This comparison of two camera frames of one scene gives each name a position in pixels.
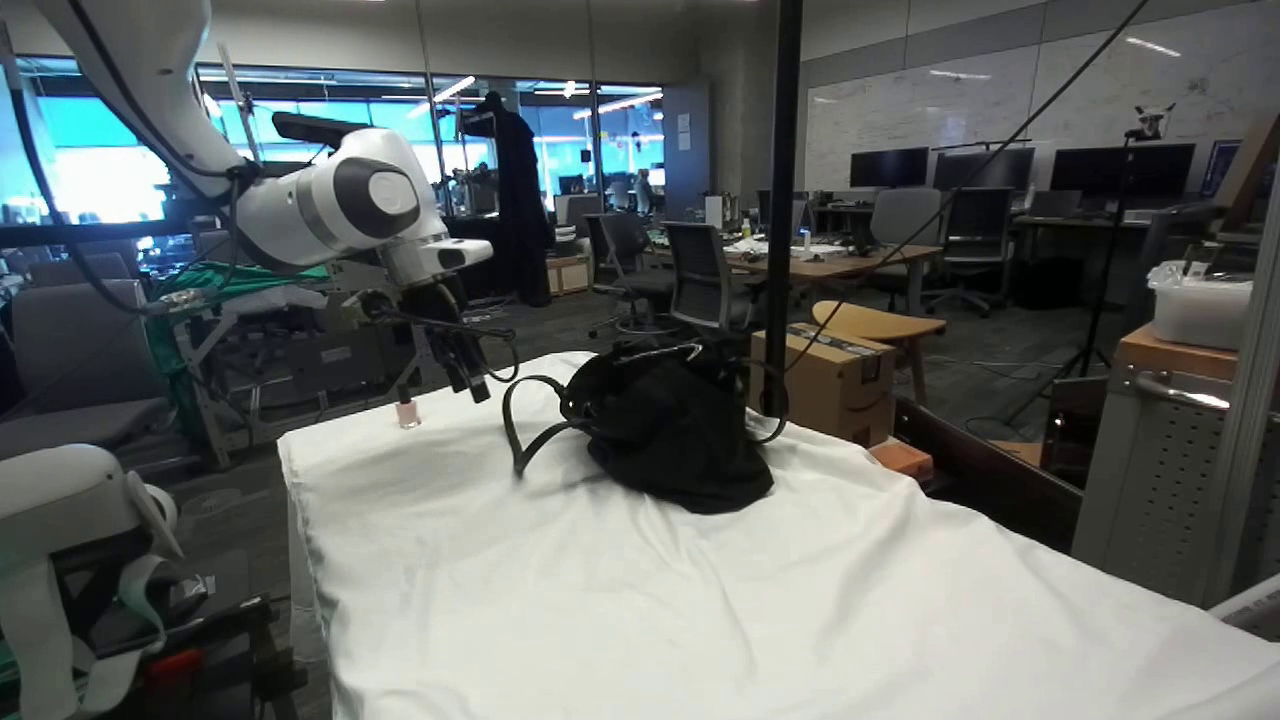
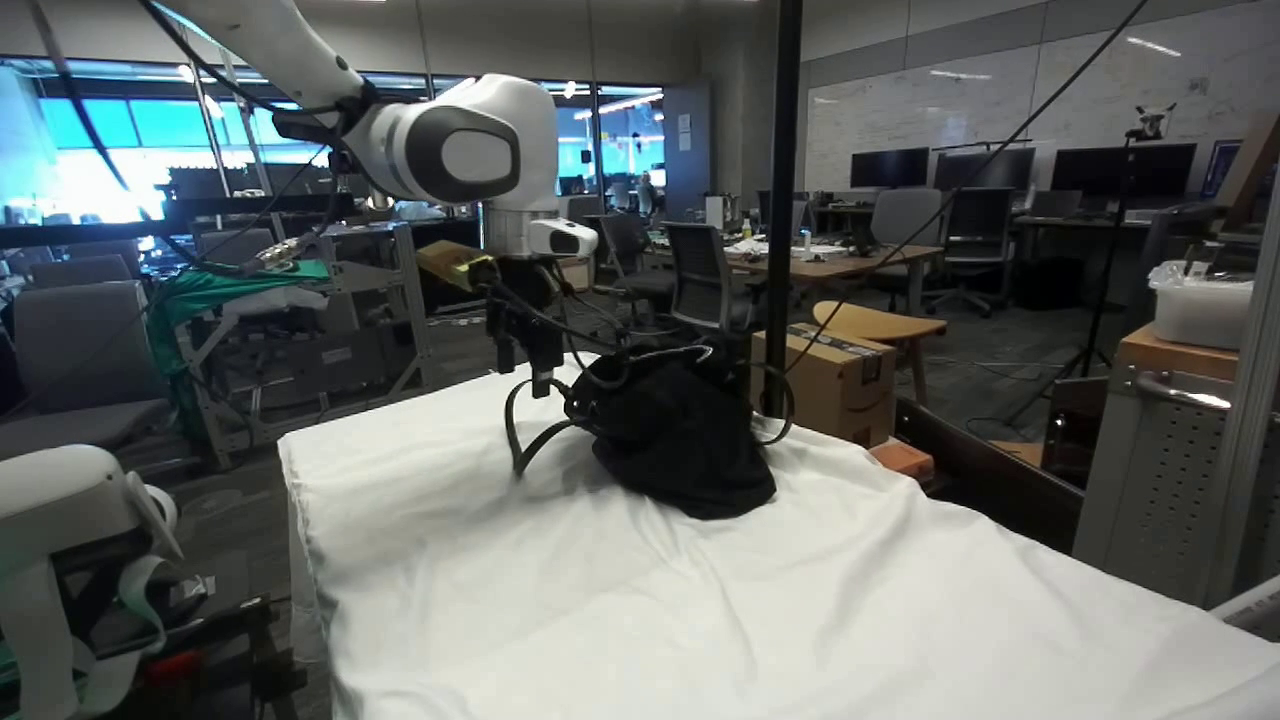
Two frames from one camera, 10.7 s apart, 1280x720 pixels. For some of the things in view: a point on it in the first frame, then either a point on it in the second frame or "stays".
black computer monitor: [889, 164] stays
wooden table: [884, 324] stays
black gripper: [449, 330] -> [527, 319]
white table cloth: [456, 556] stays
